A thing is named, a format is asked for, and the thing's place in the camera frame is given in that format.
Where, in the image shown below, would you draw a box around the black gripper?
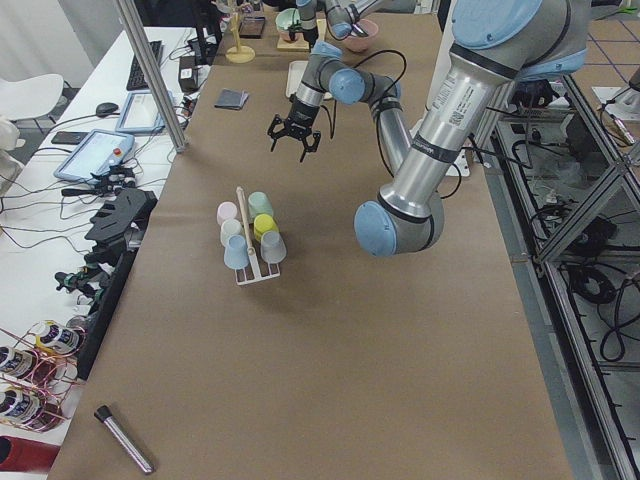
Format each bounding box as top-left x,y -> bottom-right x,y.
267,97 -> 321,163

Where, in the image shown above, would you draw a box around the green cup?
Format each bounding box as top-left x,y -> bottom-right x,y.
248,191 -> 274,219

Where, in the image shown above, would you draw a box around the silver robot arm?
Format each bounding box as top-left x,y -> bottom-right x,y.
296,0 -> 384,49
268,1 -> 591,257

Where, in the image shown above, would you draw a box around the white beige tray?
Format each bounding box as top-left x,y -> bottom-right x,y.
286,60 -> 332,106

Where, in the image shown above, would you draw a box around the yellow cup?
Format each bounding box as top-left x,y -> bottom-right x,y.
253,213 -> 279,242

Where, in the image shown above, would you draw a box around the pink cup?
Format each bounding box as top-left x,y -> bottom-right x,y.
216,201 -> 238,225

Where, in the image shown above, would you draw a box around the white cup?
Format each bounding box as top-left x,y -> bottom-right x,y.
220,218 -> 244,247

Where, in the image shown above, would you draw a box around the grey cup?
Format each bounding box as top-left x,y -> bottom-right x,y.
260,230 -> 287,264

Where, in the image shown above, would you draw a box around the white cup rack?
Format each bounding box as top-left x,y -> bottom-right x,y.
235,186 -> 281,286

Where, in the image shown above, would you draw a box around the blue cup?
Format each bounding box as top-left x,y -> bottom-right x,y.
224,235 -> 250,270

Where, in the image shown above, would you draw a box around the folded grey cloth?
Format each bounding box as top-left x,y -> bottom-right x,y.
214,88 -> 249,110

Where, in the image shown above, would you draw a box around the wooden cutting board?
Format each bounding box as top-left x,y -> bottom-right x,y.
276,30 -> 310,52

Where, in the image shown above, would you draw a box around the wooden mug tree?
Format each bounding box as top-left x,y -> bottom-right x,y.
225,1 -> 255,64

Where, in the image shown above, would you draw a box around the pink ribbed bowl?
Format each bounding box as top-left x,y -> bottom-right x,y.
341,18 -> 379,53

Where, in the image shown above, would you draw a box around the stacked green bowls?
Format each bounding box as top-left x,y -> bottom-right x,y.
276,8 -> 301,43

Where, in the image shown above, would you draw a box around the blue teach pendant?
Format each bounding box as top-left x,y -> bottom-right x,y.
115,90 -> 164,135
53,129 -> 135,182

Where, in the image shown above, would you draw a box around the black keyboard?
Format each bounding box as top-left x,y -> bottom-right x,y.
125,40 -> 165,92

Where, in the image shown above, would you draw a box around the black computer mouse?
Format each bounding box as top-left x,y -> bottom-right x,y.
95,102 -> 119,118

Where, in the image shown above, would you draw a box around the aluminium frame post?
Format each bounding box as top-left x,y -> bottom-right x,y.
114,0 -> 187,154

